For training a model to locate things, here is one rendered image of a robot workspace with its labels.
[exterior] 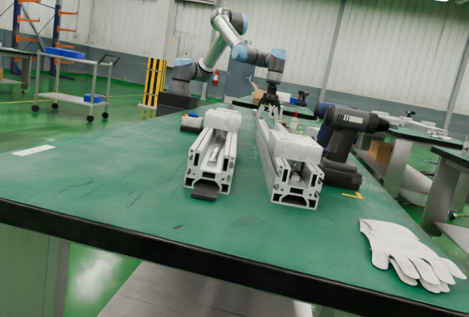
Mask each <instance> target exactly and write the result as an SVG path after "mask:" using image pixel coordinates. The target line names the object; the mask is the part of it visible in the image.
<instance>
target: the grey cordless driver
mask: <svg viewBox="0 0 469 317"><path fill-rule="evenodd" d="M323 123H324V124H325V126H328V125H329V126H330V127H334V128H337V129H338V130H337V131H334V132H333V134H332V137H331V139H330V141H329V144H328V146H327V151H328V152H327V155H326V157H322V160H321V161H322V162H320V165H318V164H316V165H317V166H318V167H319V168H320V169H321V171H323V172H324V174H325V176H324V179H321V178H320V177H319V180H320V181H321V182H322V184H324V185H328V186H335V187H339V188H342V189H349V190H353V191H358V190H359V187H360V185H362V180H363V178H362V174H360V173H359V172H358V171H357V169H358V167H357V166H356V165H355V164H354V163H353V162H349V161H347V158H348V155H349V153H350V150H351V148H352V145H353V144H354V145H355V144H356V142H357V139H358V137H359V134H357V132H360V133H363V132H365V133H370V134H374V133H375V132H385V131H388V129H389V128H392V129H396V130H397V129H398V127H395V126H390V125H389V122H388V121H387V120H385V119H382V118H380V117H379V116H378V115H377V114H375V113H371V112H369V113H368V112H367V111H363V110H356V109H351V108H345V107H340V106H336V105H335V106H334V107H332V105H329V107H327V108H326V110H325V114H324V119H323Z"/></svg>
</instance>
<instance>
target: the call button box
mask: <svg viewBox="0 0 469 317"><path fill-rule="evenodd" d="M203 121H204V117H193V116H190V115H187V117H184V116H182V118H181V127H180V131H184V132H189V133H196V134H200V133H201V132H202V131H203V127H202V125H203Z"/></svg>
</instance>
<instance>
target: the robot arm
mask: <svg viewBox="0 0 469 317"><path fill-rule="evenodd" d="M210 22H211V25H212V27H213V28H214V29H215V30H216V31H218V32H219V34H218V35H217V37H216V39H215V41H214V42H213V43H212V45H211V47H210V48H209V50H208V51H207V53H206V55H205V56H204V58H201V59H200V60H199V61H198V62H194V61H193V59H182V58H176V59H175V61H174V68H173V73H172V81H171V83H170V85H169V87H168V88H167V93H170V94H176V95H180V96H191V89H190V81H191V80H195V81H199V82H211V81H212V80H213V78H214V75H215V64H216V63H217V61H218V60H219V59H220V57H221V55H222V54H223V53H224V51H225V50H226V48H227V47H228V46H229V47H230V49H231V50H232V53H231V55H232V58H233V59H234V60H235V61H238V62H243V63H246V64H251V65H254V66H257V67H260V68H268V71H267V73H266V75H267V80H266V83H269V85H268V87H267V93H264V92H263V96H262V98H261V99H260V101H259V102H258V108H257V113H256V122H258V120H259V119H260V116H261V114H262V111H264V109H265V107H264V104H266V105H271V106H272V107H273V105H275V106H274V108H273V109H272V112H273V113H274V123H275V122H277V120H278V116H279V112H280V109H281V105H280V103H279V100H278V99H279V97H278V95H276V91H277V87H276V85H277V84H278V85H281V83H280V82H281V81H282V77H283V70H284V66H285V60H286V54H287V52H286V50H283V49H279V48H272V50H271V52H263V51H259V50H255V49H252V48H249V47H248V46H247V44H246V43H245V42H244V41H243V39H242V38H241V36H242V35H244V34H245V33H246V31H247V29H248V18H247V17H246V16H245V15H244V14H242V13H238V12H236V11H233V10H230V9H227V8H223V7H221V8H217V9H215V10H214V11H213V12H212V14H211V16H210Z"/></svg>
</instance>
